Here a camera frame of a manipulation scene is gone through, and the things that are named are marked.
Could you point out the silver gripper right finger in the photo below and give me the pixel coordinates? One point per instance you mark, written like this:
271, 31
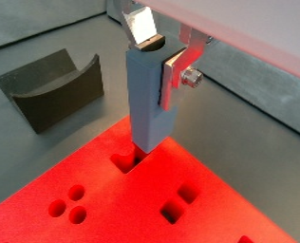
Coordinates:
178, 70

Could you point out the grey-blue arch peg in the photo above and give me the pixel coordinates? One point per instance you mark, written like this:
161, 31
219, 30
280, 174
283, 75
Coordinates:
152, 122

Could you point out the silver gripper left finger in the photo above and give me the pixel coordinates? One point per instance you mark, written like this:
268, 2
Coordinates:
140, 26

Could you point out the red shape sorter box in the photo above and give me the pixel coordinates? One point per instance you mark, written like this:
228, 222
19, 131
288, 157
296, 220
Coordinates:
107, 196

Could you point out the dark grey arch holder block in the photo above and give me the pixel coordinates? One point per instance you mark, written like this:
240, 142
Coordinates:
49, 89

